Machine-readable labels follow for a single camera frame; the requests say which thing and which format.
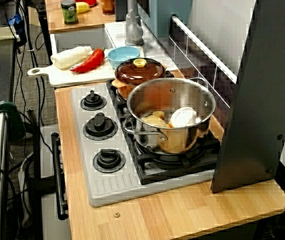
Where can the wooden side table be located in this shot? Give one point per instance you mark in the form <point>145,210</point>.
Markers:
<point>92,20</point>

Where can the white toy sink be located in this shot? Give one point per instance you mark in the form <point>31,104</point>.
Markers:
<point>117,32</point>

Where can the blue tape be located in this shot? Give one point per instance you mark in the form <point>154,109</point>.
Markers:
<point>16,21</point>

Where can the yellow toy potato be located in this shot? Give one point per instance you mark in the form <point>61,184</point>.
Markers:
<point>155,122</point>

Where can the white toy kitchen cabinet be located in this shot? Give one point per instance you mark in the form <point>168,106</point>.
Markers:
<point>48,225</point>

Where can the yellow note pad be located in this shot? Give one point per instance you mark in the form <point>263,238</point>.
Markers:
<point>1,33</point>

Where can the pale wooden cutting board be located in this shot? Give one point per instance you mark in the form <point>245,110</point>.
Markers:
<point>65,77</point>

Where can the green clamp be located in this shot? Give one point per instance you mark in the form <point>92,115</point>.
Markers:
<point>12,117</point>

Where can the black burner grate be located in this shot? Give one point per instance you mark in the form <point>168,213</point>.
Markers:
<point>147,172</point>

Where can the stainless steel pot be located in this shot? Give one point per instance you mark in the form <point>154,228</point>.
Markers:
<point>182,142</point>

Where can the light blue bowl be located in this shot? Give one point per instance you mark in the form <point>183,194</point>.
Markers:
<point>122,56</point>

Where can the amber jar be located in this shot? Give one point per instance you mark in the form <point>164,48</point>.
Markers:
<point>108,7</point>

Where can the red toy item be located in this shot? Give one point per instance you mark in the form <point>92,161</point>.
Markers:
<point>90,2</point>

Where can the red toy pepper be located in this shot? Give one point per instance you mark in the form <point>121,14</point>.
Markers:
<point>90,62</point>

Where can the grey stove top panel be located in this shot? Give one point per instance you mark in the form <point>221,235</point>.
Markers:
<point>112,185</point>

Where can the white and orange toy bread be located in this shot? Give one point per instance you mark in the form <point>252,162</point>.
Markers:
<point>182,117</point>

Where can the grey toy faucet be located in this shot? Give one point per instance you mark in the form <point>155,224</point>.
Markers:
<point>133,32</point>

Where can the dark upright side panel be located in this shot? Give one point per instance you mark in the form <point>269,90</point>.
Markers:
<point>252,100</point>

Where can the orange toy pot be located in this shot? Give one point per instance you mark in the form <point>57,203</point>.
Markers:
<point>122,88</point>

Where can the yellow toy bottle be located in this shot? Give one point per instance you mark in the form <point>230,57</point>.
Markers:
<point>82,7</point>

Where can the brass screw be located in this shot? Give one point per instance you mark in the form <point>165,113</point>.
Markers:
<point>117,215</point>

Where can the small yellow toy food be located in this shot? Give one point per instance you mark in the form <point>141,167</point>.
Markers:
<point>158,114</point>

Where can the black stove knob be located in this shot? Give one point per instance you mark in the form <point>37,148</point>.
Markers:
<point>92,100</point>
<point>108,160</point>
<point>100,125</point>

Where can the green labelled can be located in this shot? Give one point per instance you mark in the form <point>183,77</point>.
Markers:
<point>69,12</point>

